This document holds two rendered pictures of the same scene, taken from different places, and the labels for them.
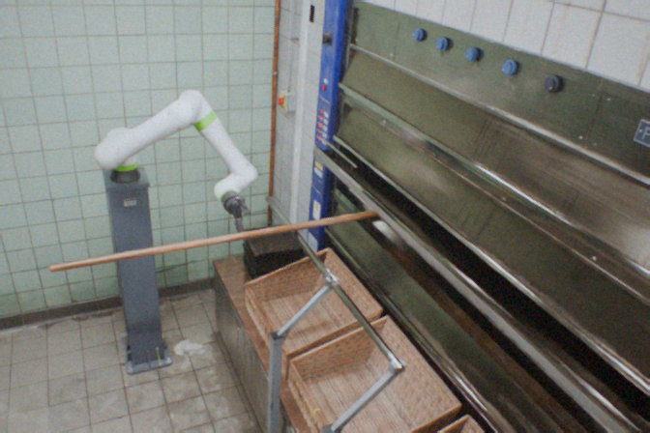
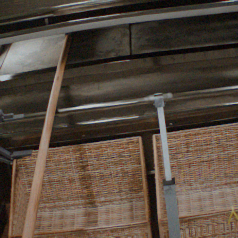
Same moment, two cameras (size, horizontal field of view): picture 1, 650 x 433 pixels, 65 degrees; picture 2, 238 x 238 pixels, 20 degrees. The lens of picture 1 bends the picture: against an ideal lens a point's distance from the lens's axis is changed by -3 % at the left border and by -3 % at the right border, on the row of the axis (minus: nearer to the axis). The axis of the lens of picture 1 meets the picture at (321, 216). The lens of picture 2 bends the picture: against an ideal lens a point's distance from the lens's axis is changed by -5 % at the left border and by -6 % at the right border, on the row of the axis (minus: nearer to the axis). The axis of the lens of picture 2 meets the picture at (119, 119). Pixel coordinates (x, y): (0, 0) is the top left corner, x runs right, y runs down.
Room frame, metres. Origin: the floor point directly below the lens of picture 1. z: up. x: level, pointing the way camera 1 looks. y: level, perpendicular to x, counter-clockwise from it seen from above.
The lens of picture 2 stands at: (0.58, 1.92, 2.18)
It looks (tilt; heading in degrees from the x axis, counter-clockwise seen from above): 26 degrees down; 302
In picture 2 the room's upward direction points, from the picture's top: 10 degrees counter-clockwise
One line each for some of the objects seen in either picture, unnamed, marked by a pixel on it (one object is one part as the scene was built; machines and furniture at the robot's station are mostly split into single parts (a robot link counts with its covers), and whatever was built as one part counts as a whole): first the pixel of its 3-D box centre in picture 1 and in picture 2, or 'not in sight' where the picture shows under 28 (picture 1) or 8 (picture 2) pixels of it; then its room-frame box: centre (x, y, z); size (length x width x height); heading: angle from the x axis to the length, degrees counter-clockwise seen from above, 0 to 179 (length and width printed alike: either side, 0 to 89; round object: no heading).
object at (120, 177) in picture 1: (123, 167); not in sight; (2.36, 1.01, 1.23); 0.26 x 0.15 x 0.06; 28
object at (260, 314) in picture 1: (309, 307); (79, 201); (2.03, 0.02, 0.72); 0.56 x 0.49 x 0.28; 28
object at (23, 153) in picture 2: not in sight; (22, 153); (1.99, 0.33, 1.12); 0.07 x 0.03 x 0.01; 27
